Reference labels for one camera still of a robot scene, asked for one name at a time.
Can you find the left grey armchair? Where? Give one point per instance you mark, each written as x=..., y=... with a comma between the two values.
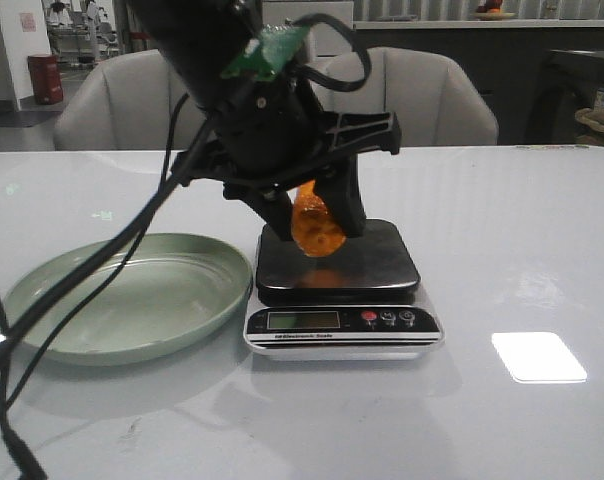
x=125, y=103

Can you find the black silver kitchen scale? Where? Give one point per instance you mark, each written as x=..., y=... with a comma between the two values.
x=363, y=302

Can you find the green circuit board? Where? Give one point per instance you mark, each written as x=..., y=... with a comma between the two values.
x=264, y=57

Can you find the orange corn cob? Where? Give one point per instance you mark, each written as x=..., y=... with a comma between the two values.
x=313, y=227

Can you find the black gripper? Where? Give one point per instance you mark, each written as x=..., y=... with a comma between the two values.
x=265, y=134

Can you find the grey armchair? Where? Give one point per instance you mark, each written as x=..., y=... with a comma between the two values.
x=435, y=101
x=125, y=103

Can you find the pink wall notice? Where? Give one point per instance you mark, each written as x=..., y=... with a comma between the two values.
x=28, y=22

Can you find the dark counter with white top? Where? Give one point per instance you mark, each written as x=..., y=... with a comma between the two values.
x=502, y=58

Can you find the dark side table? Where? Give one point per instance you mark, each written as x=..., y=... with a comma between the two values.
x=568, y=81

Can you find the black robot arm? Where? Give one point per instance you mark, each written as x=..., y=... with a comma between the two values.
x=207, y=35

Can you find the right grey armchair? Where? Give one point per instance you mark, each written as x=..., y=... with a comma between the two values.
x=435, y=101

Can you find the fruit bowl on counter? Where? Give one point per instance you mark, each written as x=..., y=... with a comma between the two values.
x=492, y=10

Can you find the light green plate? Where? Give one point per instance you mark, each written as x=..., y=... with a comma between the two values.
x=174, y=291

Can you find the red trash bin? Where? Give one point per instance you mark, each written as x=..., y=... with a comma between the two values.
x=45, y=79

